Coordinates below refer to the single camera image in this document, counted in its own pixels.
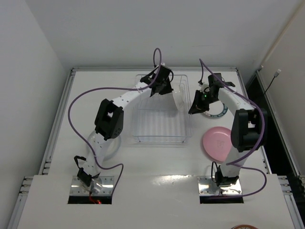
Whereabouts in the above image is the white ribbed plate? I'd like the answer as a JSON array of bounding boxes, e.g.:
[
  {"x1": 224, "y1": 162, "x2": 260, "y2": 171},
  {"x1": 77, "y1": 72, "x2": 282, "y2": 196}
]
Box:
[{"x1": 172, "y1": 84, "x2": 185, "y2": 112}]

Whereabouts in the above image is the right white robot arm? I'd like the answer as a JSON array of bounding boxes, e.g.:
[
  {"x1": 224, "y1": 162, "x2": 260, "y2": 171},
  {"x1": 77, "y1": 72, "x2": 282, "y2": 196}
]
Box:
[{"x1": 188, "y1": 73, "x2": 267, "y2": 187}]

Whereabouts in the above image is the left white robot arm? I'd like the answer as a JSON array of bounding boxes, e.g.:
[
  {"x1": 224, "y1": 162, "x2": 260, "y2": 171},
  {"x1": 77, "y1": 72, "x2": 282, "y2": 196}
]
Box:
[{"x1": 74, "y1": 65, "x2": 173, "y2": 187}]

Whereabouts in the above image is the green rimmed white plate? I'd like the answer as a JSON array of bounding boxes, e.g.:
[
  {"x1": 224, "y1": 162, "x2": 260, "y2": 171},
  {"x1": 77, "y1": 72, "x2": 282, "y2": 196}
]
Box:
[{"x1": 203, "y1": 101, "x2": 228, "y2": 119}]

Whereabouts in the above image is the pink plate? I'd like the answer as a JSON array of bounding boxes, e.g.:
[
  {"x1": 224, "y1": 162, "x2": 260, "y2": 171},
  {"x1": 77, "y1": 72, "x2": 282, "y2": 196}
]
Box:
[{"x1": 202, "y1": 126, "x2": 232, "y2": 162}]

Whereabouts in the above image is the clear glass plate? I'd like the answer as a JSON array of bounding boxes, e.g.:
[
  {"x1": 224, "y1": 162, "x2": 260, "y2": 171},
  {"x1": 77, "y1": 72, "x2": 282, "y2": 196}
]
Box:
[{"x1": 86, "y1": 131, "x2": 121, "y2": 165}]

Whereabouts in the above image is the brown round object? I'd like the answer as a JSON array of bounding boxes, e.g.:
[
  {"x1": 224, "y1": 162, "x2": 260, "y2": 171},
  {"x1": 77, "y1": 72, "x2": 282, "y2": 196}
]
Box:
[{"x1": 232, "y1": 224, "x2": 258, "y2": 229}]

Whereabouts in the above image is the white wire dish rack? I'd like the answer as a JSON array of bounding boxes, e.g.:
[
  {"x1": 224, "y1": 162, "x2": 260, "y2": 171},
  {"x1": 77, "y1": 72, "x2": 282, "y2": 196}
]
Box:
[{"x1": 132, "y1": 74, "x2": 192, "y2": 144}]

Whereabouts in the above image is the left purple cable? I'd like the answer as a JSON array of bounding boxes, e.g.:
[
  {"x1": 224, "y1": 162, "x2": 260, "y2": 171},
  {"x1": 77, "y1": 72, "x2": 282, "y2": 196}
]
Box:
[{"x1": 68, "y1": 48, "x2": 165, "y2": 189}]

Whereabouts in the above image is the purple cable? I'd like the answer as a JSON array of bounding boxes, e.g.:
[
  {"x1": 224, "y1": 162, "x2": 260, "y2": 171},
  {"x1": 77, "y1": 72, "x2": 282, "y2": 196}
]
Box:
[
  {"x1": 68, "y1": 48, "x2": 165, "y2": 189},
  {"x1": 198, "y1": 59, "x2": 267, "y2": 199}
]

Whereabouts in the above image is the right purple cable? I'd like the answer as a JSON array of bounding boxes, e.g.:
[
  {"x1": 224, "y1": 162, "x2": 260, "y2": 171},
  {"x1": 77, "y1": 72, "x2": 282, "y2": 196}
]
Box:
[{"x1": 198, "y1": 59, "x2": 267, "y2": 199}]

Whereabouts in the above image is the black usb cable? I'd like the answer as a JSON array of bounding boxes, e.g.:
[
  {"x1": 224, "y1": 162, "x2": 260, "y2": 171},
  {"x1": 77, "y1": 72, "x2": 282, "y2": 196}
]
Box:
[{"x1": 264, "y1": 69, "x2": 282, "y2": 94}]

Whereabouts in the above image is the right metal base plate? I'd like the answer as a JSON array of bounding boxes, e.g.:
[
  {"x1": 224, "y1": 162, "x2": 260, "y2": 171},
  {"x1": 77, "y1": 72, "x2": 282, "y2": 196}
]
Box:
[{"x1": 197, "y1": 176, "x2": 242, "y2": 197}]

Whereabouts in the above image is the metal base plate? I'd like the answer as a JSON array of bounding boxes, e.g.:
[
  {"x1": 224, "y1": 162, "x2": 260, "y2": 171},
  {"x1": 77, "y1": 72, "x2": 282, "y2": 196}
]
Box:
[
  {"x1": 70, "y1": 176, "x2": 114, "y2": 197},
  {"x1": 197, "y1": 176, "x2": 242, "y2": 197}
]

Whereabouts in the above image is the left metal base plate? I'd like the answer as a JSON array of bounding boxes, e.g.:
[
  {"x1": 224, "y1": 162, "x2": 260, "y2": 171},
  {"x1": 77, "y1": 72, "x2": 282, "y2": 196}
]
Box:
[{"x1": 70, "y1": 176, "x2": 114, "y2": 197}]

